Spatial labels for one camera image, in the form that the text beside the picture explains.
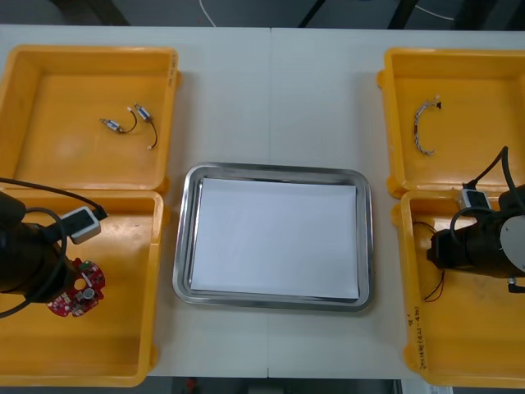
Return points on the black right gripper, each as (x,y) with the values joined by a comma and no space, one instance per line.
(447,248)

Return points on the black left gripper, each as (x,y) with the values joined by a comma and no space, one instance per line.
(51,275)

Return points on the round red circuit board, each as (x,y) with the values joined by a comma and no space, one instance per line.
(84,301)

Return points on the small metal solenoid blue label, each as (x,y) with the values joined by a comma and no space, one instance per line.
(112,124)
(143,114)

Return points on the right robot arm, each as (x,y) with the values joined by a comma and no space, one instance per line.
(492,250)

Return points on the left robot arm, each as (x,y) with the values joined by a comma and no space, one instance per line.
(12,254)

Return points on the yellow-orange plastic bin with handwriting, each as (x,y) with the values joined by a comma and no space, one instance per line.
(459,336)

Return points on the steel tray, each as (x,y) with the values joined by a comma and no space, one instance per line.
(182,246)

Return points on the white paper sheet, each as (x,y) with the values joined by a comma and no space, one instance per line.
(270,238)

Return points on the black slanted bar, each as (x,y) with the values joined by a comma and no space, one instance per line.
(309,14)

